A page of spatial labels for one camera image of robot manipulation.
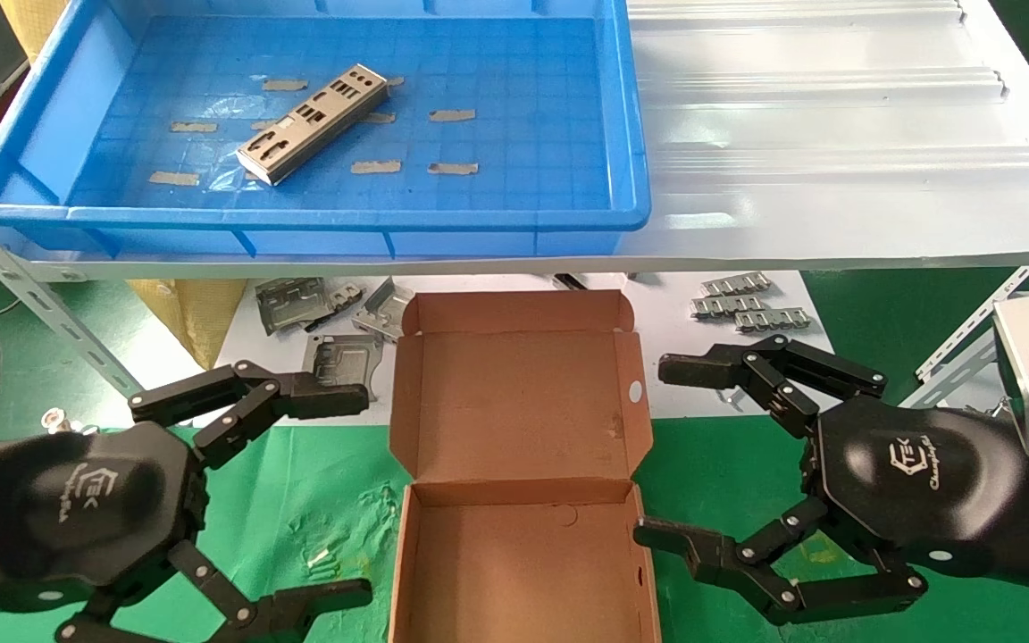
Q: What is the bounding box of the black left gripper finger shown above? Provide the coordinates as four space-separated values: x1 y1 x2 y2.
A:
129 360 370 471

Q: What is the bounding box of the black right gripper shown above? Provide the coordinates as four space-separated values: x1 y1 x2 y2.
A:
633 335 1029 626

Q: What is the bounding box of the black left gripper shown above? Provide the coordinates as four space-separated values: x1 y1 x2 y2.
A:
0 422 374 643

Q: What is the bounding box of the open brown cardboard box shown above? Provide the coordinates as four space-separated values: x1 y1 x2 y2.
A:
388 288 663 643

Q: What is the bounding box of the blue plastic tray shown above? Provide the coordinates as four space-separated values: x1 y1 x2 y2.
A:
0 0 652 260

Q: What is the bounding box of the green cloth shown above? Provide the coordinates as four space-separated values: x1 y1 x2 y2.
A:
0 415 1029 643

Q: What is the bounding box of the white paper sheet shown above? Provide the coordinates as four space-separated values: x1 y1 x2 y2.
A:
184 271 837 428

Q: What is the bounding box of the yellow woven sack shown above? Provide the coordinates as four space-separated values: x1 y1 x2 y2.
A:
0 0 69 62
126 279 249 372

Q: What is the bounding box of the silver toothed metal strip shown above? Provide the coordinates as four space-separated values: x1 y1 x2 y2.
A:
700 271 773 296
690 296 767 319
734 307 814 333

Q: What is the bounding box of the silver metal clip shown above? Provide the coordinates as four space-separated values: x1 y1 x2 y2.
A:
41 408 100 436

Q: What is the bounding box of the stack of metal shield plates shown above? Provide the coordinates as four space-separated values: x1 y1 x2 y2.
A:
235 64 389 187

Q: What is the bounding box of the grey slotted angle shelf brace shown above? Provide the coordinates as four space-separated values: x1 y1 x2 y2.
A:
900 253 1029 410

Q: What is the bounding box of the grey slotted angle shelf leg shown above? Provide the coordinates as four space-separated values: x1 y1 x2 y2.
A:
0 192 145 398

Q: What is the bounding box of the grey stamped metal bracket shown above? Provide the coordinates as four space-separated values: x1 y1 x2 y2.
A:
254 277 365 337
303 334 386 403
352 277 414 342

